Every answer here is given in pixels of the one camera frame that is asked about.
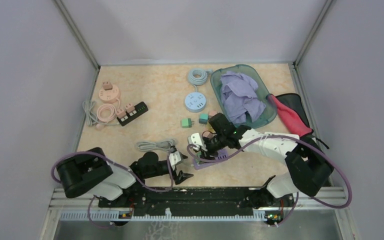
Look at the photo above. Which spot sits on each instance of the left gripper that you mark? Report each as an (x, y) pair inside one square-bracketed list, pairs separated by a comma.
[(181, 176)]

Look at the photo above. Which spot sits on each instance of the black power strip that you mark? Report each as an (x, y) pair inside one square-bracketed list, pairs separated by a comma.
[(140, 109)]

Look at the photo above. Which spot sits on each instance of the teal plastic basin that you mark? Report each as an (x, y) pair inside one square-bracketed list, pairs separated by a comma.
[(270, 111)]

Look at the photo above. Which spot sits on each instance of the purple power strip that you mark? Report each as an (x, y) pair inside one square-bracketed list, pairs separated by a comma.
[(198, 164)]

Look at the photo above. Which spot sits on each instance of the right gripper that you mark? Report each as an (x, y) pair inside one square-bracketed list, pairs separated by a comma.
[(209, 152)]

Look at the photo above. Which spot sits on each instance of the blue round power socket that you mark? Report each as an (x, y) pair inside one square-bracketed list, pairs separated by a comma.
[(195, 102)]

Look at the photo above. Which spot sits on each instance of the pink round power socket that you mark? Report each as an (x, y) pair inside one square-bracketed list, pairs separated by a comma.
[(109, 96)]

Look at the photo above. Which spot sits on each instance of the red and black bag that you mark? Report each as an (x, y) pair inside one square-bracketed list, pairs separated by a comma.
[(292, 114)]

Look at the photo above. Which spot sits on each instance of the lavender cloth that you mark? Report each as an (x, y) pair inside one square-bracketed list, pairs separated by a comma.
[(239, 98)]

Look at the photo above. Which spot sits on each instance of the green plug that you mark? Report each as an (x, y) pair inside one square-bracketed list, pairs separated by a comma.
[(186, 123)]

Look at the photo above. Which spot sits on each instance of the teal USB charger plug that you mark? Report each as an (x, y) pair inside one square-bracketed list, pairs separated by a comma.
[(203, 118)]

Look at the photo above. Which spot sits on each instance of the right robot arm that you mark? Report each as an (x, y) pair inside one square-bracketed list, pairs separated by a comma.
[(307, 167)]

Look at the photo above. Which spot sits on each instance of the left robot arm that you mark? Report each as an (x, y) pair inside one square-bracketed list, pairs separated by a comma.
[(91, 172)]

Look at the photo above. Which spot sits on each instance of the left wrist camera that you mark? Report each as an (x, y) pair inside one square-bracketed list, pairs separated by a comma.
[(175, 158)]

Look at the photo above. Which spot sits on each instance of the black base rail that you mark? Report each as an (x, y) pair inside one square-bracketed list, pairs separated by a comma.
[(197, 201)]

